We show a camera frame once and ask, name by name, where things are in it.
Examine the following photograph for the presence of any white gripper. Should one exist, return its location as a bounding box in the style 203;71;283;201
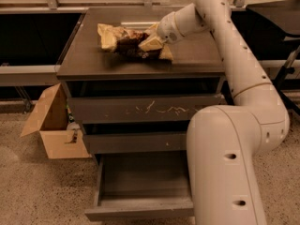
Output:
139;12;184;52

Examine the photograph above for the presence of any brown chip bag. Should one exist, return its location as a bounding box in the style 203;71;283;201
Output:
97;23;173;61

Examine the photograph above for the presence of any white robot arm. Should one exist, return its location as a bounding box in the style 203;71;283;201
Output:
139;0;290;225

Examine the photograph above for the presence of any grey drawer cabinet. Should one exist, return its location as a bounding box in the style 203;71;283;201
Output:
56;7;228;166

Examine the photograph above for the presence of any grey top drawer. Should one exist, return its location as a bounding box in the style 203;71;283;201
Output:
67;78;222;124

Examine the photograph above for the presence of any grey drawer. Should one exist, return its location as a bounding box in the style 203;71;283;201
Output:
83;120;189;154
67;78;222;124
85;151;194;221

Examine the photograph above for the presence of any grey middle drawer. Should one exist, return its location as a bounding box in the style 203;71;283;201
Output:
83;120;189;154

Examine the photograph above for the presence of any grey bottom drawer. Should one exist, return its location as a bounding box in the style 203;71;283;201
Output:
85;151;194;221

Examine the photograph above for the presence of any green bottle in box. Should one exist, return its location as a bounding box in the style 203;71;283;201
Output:
66;104;75;123

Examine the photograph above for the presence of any black rolling stand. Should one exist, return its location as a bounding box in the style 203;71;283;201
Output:
245;0;300;117

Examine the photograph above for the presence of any open cardboard box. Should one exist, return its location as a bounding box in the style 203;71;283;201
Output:
21;83;90;159

